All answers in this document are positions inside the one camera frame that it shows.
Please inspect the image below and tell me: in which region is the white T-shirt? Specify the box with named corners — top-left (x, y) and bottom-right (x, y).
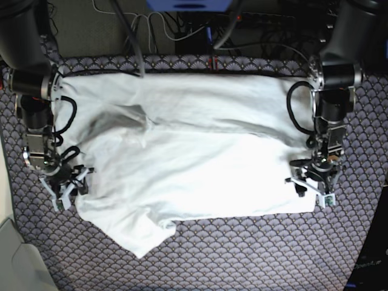
top-left (59, 73), bottom-right (315, 258)

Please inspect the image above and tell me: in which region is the patterned purple table cloth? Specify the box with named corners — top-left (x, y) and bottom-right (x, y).
top-left (1, 73), bottom-right (387, 290)

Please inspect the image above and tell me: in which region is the red table clamp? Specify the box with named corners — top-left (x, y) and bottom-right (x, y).
top-left (209, 55), bottom-right (219, 72)

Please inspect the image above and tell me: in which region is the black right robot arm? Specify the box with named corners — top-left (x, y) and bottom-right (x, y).
top-left (1, 1), bottom-right (93, 211)

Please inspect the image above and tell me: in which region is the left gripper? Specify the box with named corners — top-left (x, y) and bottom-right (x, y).
top-left (285, 158), bottom-right (343, 208)

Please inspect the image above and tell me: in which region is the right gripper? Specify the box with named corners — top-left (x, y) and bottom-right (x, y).
top-left (39, 165), bottom-right (94, 211)

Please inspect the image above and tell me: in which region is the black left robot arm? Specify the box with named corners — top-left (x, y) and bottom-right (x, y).
top-left (286, 1), bottom-right (387, 208)

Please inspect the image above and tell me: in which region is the black case with logo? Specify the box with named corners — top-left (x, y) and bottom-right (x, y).
top-left (344, 187), bottom-right (387, 290)

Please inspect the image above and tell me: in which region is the black power adapter box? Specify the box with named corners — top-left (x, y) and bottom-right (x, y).
top-left (175, 30), bottom-right (210, 55)

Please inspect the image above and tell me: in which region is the blue box overhead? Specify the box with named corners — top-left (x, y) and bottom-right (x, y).
top-left (146, 0), bottom-right (232, 12)

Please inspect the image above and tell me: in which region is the black power strip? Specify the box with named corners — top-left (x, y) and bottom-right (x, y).
top-left (238, 12), bottom-right (296, 24)

